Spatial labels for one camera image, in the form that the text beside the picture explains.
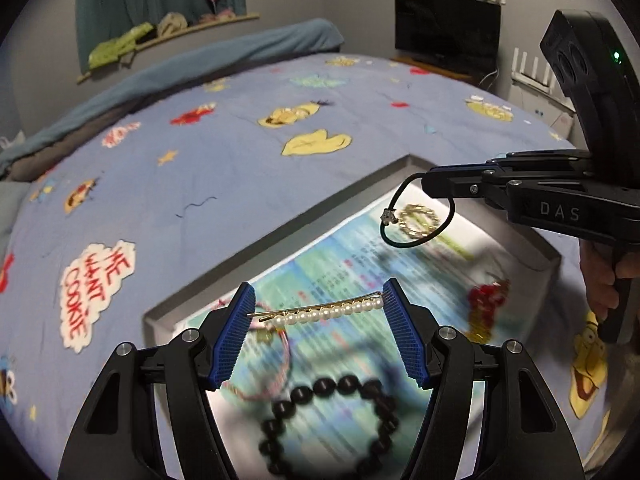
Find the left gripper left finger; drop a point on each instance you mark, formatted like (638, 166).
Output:
(115, 435)

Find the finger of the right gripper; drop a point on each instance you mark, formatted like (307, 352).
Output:
(485, 185)
(500, 163)

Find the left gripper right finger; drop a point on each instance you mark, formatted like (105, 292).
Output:
(524, 434)

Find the pearl hair clip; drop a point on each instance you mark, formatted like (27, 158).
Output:
(320, 312)

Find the person's right hand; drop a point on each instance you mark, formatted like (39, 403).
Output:
(599, 277)

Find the grey cardboard tray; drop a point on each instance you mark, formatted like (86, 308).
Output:
(409, 219)

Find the white wifi router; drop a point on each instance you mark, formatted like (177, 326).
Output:
(539, 77)

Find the wooden desk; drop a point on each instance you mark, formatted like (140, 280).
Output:
(422, 68)

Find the black monitor screen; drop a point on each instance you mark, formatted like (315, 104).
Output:
(454, 34)

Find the blue cartoon bed sheet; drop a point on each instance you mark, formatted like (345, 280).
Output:
(147, 207)

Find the colourful printed paper sheet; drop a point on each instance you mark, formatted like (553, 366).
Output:
(480, 276)

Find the blue folded blanket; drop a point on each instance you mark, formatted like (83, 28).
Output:
(292, 41)

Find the grey folded blanket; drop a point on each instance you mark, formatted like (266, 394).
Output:
(31, 167)

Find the wooden window sill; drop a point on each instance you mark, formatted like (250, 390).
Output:
(195, 29)

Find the beige cloth on sill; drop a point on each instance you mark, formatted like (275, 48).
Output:
(170, 24)

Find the green cloth on sill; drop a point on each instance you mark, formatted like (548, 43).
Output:
(112, 50)

